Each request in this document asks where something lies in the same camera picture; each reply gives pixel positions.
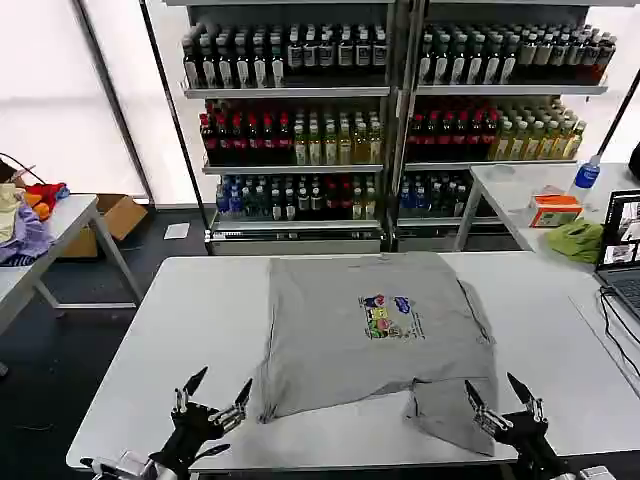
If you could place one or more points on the beige cloth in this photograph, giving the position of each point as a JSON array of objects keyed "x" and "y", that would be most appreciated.
[{"x": 7, "y": 210}]

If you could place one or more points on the clear bottle blue label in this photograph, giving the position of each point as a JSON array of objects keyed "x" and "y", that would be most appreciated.
[{"x": 586, "y": 177}]

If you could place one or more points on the white paper sheet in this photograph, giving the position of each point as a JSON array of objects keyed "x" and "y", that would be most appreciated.
[{"x": 177, "y": 230}]

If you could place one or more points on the bottle shelf with drinks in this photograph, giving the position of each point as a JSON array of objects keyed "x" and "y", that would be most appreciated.
[
  {"x": 300, "y": 135},
  {"x": 475, "y": 135}
]

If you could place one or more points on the cardboard box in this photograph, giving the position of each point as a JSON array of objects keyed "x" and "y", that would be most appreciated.
[{"x": 122, "y": 212}]

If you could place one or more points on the grey laptop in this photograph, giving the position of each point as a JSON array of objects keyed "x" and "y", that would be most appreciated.
[{"x": 622, "y": 235}]

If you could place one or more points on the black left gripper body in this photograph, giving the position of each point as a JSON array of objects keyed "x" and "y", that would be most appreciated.
[{"x": 187, "y": 430}]

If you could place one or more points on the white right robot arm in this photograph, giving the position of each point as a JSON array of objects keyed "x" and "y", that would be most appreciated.
[{"x": 595, "y": 474}]

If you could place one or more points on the black rounded object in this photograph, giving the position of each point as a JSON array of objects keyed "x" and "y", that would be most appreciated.
[{"x": 635, "y": 162}]

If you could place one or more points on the white desk table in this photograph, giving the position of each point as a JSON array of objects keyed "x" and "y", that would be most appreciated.
[{"x": 505, "y": 190}]

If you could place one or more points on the purple cloth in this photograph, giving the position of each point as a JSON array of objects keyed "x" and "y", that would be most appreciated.
[{"x": 30, "y": 230}]

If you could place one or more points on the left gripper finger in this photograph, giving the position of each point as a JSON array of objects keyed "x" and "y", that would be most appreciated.
[
  {"x": 240, "y": 400},
  {"x": 192, "y": 384}
]

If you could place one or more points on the orange tissue box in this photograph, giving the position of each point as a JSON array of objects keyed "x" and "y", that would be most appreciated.
[{"x": 555, "y": 210}]

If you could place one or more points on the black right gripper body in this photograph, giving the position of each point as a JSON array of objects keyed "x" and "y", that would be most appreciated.
[{"x": 527, "y": 440}]

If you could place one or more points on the red orange cloth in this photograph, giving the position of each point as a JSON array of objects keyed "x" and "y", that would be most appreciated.
[{"x": 45, "y": 194}]

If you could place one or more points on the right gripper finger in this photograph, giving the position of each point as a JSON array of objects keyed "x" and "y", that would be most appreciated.
[
  {"x": 522, "y": 391},
  {"x": 477, "y": 400}
]

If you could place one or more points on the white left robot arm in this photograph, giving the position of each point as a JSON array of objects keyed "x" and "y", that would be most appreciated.
[{"x": 131, "y": 465}]

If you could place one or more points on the green cloth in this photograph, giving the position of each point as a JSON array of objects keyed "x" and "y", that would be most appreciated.
[{"x": 575, "y": 242}]

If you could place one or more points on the white side table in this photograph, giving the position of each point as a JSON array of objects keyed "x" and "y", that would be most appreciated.
[{"x": 67, "y": 210}]

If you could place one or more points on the grey printed t-shirt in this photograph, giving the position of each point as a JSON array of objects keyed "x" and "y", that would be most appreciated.
[{"x": 325, "y": 325}]

